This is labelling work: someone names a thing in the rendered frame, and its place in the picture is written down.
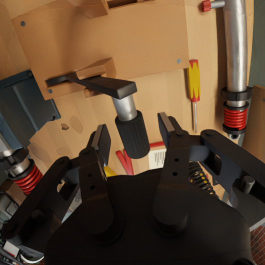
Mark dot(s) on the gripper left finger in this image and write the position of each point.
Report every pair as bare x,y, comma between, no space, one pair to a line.
94,186

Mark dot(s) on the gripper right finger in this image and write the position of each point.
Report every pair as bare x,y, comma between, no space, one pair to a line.
174,176

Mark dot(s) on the black C-spanner with ribbed grip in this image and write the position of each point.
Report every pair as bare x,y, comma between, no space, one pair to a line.
132,132

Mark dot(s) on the silver shock with red spring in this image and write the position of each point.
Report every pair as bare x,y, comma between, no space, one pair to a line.
28,178
236,51

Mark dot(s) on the yellow object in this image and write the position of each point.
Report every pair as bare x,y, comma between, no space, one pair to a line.
108,172

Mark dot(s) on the white box with red edge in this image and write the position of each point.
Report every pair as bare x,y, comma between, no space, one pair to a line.
157,158

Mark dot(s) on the black coil spring yellow marks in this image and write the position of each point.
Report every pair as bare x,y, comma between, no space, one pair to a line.
199,178

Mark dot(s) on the small wooden peg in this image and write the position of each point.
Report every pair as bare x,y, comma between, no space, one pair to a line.
64,126

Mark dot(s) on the dark grey cylinder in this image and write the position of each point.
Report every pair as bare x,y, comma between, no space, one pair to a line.
248,184

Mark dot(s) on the red and yellow screwdriver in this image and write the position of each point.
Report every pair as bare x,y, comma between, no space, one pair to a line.
193,80

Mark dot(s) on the wooden tool board with slots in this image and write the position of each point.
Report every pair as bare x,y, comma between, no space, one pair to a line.
124,41

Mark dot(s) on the red knob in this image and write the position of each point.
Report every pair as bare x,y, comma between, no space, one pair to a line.
206,5

